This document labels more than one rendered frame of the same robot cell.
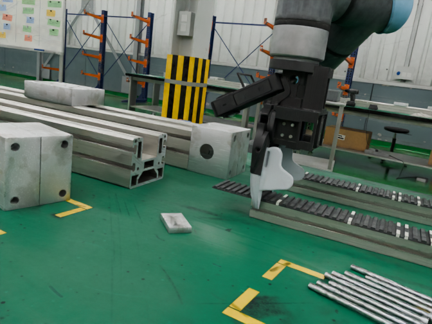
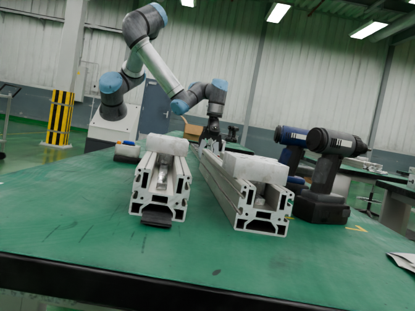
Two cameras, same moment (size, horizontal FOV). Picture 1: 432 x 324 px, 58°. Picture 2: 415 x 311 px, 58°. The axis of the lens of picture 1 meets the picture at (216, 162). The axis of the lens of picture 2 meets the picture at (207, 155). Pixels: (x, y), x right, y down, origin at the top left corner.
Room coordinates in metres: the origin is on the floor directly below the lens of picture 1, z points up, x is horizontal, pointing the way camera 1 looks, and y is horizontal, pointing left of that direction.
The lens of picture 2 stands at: (1.44, 1.36, 0.96)
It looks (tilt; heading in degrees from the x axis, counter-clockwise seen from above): 5 degrees down; 239
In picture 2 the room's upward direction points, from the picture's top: 10 degrees clockwise
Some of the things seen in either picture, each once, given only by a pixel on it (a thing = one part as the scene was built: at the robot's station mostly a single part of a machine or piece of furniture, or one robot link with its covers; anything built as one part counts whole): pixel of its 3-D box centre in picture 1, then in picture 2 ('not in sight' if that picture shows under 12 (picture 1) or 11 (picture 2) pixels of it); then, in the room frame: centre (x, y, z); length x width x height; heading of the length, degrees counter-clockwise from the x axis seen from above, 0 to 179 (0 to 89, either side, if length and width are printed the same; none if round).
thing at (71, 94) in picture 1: (64, 98); (166, 149); (1.00, 0.40, 0.87); 0.16 x 0.11 x 0.07; 66
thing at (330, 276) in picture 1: (372, 296); not in sight; (0.36, -0.17, 0.78); 0.11 x 0.01 x 0.01; 47
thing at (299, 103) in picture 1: (293, 105); (212, 127); (0.56, -0.10, 0.95); 0.09 x 0.08 x 0.12; 66
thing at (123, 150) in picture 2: not in sight; (129, 153); (0.99, 0.10, 0.81); 0.10 x 0.08 x 0.06; 156
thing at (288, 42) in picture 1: (298, 47); (214, 109); (0.57, -0.09, 1.03); 0.08 x 0.08 x 0.05
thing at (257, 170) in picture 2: not in sight; (251, 173); (0.93, 0.71, 0.87); 0.16 x 0.11 x 0.07; 66
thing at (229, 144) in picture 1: (222, 148); not in sight; (0.82, -0.01, 0.83); 0.12 x 0.09 x 0.10; 156
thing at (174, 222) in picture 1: (175, 222); not in sight; (0.49, 0.04, 0.78); 0.05 x 0.03 x 0.01; 22
